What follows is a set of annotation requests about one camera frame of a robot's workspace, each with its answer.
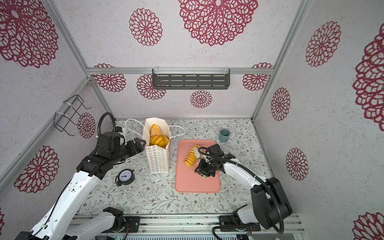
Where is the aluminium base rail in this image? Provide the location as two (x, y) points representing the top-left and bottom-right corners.
(68, 212), (306, 238)

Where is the pink rectangular tray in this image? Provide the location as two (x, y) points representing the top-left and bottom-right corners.
(175, 140), (221, 193)

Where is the black wire wall rack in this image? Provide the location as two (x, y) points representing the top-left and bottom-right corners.
(53, 95), (91, 137)

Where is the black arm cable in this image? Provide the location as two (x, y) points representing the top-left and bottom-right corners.
(197, 146), (286, 240)
(96, 111), (117, 142)

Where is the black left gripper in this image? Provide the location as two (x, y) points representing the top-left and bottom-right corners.
(111, 136), (146, 165)

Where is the oval golden fake bread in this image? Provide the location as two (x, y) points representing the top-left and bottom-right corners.
(150, 124), (162, 137)

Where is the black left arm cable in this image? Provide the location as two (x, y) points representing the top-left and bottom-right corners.
(96, 111), (117, 142)

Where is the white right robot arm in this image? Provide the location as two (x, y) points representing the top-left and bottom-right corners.
(193, 144), (293, 234)

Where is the round scored fake bun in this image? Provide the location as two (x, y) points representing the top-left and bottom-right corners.
(150, 135), (166, 148)

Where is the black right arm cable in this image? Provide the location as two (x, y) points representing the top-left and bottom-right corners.
(197, 146), (286, 240)

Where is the dark grey wall shelf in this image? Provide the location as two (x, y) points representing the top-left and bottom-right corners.
(152, 69), (231, 90)

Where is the small black alarm clock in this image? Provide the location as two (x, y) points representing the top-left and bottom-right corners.
(115, 169), (135, 186)

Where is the white paper gift bag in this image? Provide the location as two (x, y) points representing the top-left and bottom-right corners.
(124, 117), (186, 175)

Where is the ridged spiral fake bread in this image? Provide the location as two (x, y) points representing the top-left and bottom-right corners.
(184, 145), (200, 167)

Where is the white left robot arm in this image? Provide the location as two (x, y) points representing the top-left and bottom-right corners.
(16, 131), (147, 240)

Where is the grey-blue cup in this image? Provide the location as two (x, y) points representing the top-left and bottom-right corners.
(219, 129), (231, 143)

